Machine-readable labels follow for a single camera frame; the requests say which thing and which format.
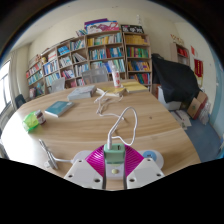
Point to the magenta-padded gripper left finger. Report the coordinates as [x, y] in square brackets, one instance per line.
[95, 161]

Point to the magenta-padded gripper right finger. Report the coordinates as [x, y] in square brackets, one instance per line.
[135, 161]

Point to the green and white charger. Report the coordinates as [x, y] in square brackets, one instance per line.
[114, 155]

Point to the white power strip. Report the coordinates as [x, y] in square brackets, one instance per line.
[151, 156]

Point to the papers on floor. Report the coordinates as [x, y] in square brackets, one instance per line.
[182, 119]

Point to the teal book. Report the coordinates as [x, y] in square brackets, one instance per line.
[59, 108]

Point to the white box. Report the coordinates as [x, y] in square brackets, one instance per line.
[168, 101]

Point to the small dark jar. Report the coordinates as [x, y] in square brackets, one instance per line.
[40, 117]

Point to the grey book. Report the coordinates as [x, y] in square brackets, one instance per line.
[81, 92]

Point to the thin yellow book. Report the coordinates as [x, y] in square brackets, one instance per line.
[111, 91]

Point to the green plastic bag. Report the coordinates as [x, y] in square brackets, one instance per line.
[30, 121]

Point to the brown cardboard box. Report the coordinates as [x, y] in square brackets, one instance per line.
[196, 106]

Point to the small grey mesh chair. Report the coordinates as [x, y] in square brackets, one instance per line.
[58, 85]

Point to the large grey mesh chair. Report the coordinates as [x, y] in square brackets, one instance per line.
[95, 76]

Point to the white bottle with red label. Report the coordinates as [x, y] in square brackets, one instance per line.
[116, 77]

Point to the blue chair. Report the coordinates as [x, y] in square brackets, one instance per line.
[221, 146]

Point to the black cloth cover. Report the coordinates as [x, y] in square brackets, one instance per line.
[176, 80]

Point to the dark office chair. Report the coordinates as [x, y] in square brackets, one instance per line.
[20, 101]

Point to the wooden bookshelf unit with books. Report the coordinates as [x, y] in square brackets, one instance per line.
[100, 53]

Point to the window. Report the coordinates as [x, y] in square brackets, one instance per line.
[4, 90]

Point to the small wooden shelf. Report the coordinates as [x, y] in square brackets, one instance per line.
[181, 55]

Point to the red wall banner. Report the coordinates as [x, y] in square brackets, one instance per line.
[198, 68]

